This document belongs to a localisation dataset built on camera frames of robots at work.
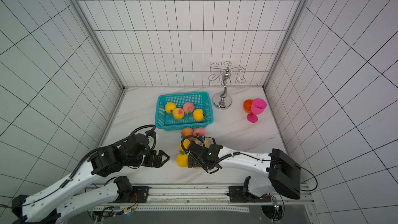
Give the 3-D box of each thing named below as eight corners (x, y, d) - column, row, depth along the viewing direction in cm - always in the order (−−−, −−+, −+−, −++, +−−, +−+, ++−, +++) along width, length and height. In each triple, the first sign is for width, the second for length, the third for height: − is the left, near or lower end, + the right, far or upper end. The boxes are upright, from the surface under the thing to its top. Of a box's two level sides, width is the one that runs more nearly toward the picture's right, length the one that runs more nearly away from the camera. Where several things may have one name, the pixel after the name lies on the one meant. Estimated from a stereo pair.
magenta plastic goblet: (248, 123, 101) (254, 109, 89) (245, 112, 107) (251, 98, 95) (260, 123, 101) (268, 109, 89) (257, 112, 107) (264, 98, 95)
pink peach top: (195, 139, 93) (195, 135, 89) (193, 133, 95) (193, 129, 91) (205, 135, 94) (205, 131, 90) (202, 130, 97) (202, 125, 93)
